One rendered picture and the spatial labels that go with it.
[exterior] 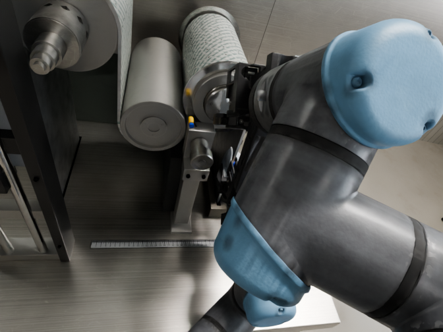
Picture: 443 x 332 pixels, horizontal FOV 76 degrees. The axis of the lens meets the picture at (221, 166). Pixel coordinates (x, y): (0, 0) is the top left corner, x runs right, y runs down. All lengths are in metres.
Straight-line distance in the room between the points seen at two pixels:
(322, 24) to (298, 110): 0.71
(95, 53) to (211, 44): 0.21
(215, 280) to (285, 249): 0.51
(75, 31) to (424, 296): 0.43
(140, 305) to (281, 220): 0.51
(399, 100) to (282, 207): 0.09
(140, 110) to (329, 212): 0.41
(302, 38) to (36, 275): 0.85
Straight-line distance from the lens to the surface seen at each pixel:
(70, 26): 0.43
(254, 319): 0.45
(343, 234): 0.19
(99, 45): 0.49
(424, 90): 0.20
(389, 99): 0.18
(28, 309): 0.69
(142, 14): 0.80
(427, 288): 0.21
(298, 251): 0.19
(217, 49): 0.55
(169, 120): 0.55
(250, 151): 0.35
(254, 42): 0.85
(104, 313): 0.66
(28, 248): 0.71
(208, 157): 0.49
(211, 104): 0.50
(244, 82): 0.37
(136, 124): 0.56
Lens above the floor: 1.53
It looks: 44 degrees down
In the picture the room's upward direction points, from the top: 19 degrees clockwise
